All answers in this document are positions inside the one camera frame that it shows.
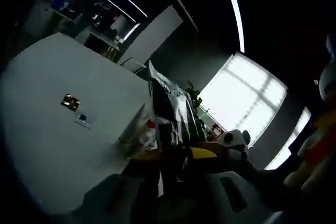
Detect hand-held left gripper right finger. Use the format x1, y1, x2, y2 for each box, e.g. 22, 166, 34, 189
188, 147, 274, 224

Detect linear ceiling light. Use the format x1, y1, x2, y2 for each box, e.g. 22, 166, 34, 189
219, 0, 246, 54

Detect white skincare bottle red collar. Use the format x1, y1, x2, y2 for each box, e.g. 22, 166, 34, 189
144, 118, 159, 147

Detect potted green plant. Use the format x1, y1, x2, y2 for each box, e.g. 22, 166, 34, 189
183, 81, 203, 110

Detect colourful boxes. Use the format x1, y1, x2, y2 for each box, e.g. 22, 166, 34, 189
211, 124, 224, 141

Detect white skincare tube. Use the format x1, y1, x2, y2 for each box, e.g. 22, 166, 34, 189
118, 102, 148, 145

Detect clear skincare sachet blue square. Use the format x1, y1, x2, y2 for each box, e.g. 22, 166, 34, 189
75, 113, 93, 131

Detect gold skincare sachet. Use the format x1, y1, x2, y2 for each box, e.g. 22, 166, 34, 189
60, 93, 80, 111

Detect white mesh chair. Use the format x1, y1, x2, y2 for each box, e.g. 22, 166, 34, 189
119, 58, 147, 74

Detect black green skincare sachet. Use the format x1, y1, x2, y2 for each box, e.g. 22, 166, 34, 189
148, 60, 207, 198

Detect person's right hand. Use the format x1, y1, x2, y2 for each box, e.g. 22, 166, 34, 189
235, 152, 279, 183

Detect bright window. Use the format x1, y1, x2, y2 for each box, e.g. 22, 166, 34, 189
198, 52, 289, 147
264, 106, 312, 171

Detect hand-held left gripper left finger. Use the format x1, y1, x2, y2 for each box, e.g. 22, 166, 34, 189
82, 150, 161, 224

